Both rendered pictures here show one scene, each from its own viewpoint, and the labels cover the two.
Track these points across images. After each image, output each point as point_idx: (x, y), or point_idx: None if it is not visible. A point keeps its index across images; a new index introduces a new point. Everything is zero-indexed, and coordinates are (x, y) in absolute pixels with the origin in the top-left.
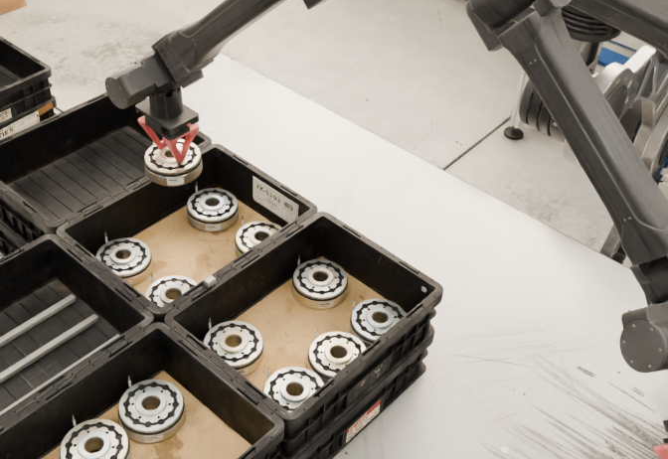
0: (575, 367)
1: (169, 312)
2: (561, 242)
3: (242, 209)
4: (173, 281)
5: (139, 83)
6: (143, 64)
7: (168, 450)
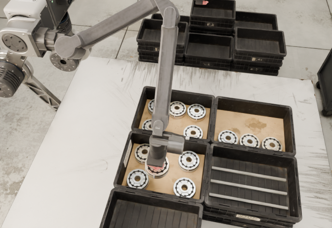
0: (122, 82)
1: (206, 141)
2: (67, 99)
3: (128, 174)
4: (183, 164)
5: (179, 134)
6: (171, 134)
7: (232, 131)
